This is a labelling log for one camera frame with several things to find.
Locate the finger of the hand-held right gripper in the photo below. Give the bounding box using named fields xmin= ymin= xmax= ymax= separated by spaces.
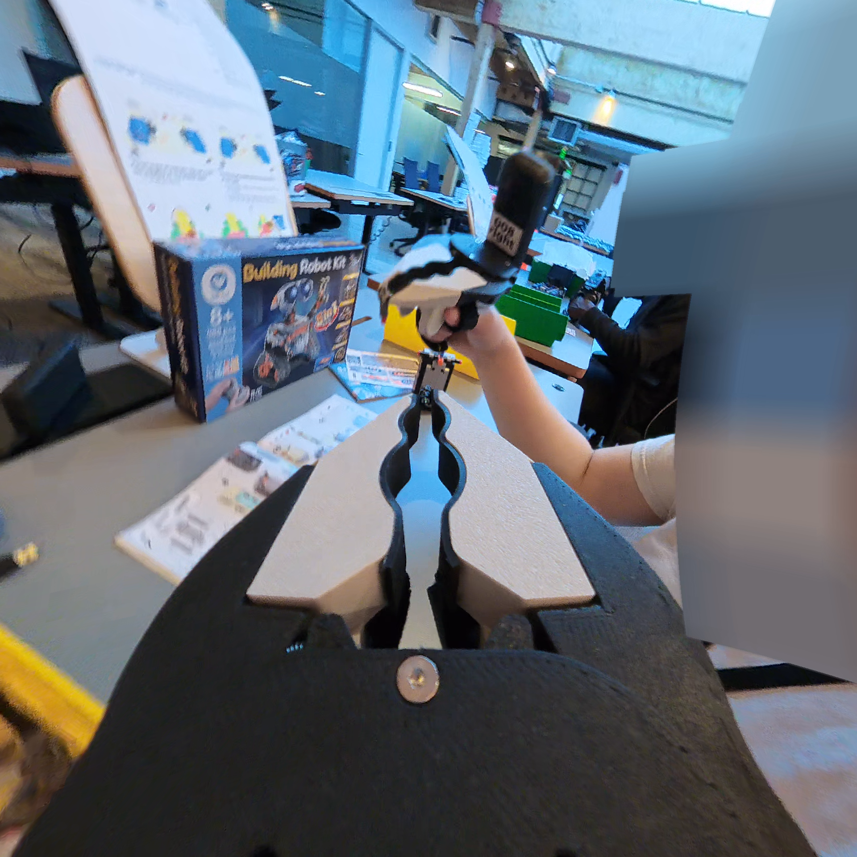
xmin=378 ymin=240 xmax=464 ymax=304
xmin=387 ymin=270 xmax=504 ymax=316

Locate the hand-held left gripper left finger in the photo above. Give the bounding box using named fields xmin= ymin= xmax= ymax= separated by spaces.
xmin=246 ymin=394 xmax=423 ymax=649

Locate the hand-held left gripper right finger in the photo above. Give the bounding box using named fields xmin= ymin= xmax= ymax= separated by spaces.
xmin=427 ymin=394 xmax=597 ymax=649

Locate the small black toy part assembly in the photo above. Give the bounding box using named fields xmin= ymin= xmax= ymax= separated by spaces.
xmin=410 ymin=348 xmax=463 ymax=411

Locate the person's right forearm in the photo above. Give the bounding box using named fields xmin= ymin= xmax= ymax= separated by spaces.
xmin=478 ymin=335 xmax=676 ymax=528

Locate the wooden top office desk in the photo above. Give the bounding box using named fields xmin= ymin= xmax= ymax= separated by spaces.
xmin=291 ymin=171 xmax=415 ymax=258
xmin=516 ymin=321 xmax=597 ymax=383

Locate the person's right hand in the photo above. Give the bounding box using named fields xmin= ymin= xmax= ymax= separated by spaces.
xmin=440 ymin=303 xmax=520 ymax=364

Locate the yellow plastic bin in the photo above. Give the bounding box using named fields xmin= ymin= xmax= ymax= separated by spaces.
xmin=383 ymin=304 xmax=518 ymax=381
xmin=0 ymin=626 xmax=107 ymax=757

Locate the tilted white instruction sheet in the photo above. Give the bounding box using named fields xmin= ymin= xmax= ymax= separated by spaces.
xmin=445 ymin=126 xmax=499 ymax=232

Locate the small printed leaflet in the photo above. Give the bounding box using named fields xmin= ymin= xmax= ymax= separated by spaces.
xmin=329 ymin=348 xmax=429 ymax=403

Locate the green plastic bin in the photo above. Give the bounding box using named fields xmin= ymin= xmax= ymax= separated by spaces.
xmin=495 ymin=284 xmax=570 ymax=348

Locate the open instruction booklet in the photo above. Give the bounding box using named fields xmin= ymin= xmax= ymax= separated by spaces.
xmin=115 ymin=394 xmax=378 ymax=585

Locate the person's white shirt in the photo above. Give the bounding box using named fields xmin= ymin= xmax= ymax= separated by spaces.
xmin=629 ymin=434 xmax=684 ymax=607

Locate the blue robot kit box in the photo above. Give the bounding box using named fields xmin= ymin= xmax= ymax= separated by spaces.
xmin=153 ymin=236 xmax=366 ymax=424

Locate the large white instruction sheet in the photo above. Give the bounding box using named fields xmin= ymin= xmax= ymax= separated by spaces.
xmin=50 ymin=0 xmax=299 ymax=241

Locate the small black yellow toy part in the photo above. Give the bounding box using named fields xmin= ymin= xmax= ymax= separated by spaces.
xmin=0 ymin=542 xmax=40 ymax=582

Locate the wooden board stand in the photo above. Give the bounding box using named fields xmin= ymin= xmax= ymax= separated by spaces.
xmin=51 ymin=75 xmax=171 ymax=379

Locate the wooden post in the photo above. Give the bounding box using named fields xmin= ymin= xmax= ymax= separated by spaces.
xmin=462 ymin=13 xmax=499 ymax=135

